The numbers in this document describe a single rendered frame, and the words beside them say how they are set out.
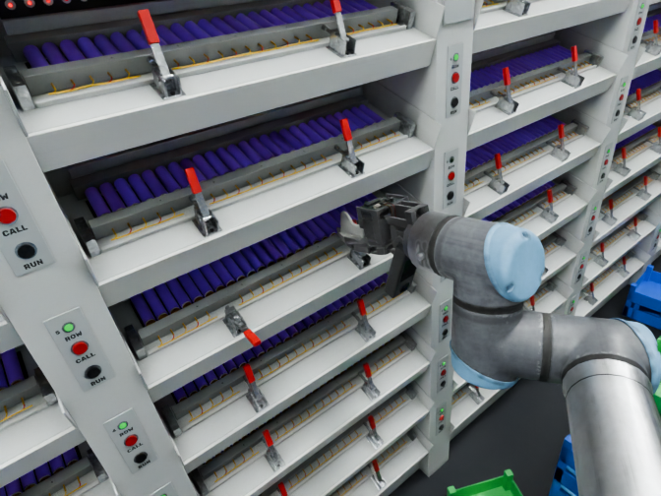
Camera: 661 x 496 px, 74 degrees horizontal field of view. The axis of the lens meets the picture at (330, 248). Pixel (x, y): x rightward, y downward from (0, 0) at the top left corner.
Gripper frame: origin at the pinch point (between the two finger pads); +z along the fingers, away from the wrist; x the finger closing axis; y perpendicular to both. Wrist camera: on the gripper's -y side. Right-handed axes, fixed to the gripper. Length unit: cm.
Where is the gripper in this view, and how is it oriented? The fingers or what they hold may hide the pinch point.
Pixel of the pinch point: (349, 229)
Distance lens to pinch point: 83.4
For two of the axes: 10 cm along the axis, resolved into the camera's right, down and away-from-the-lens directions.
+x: -8.0, 3.9, -4.7
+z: -5.7, -2.0, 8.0
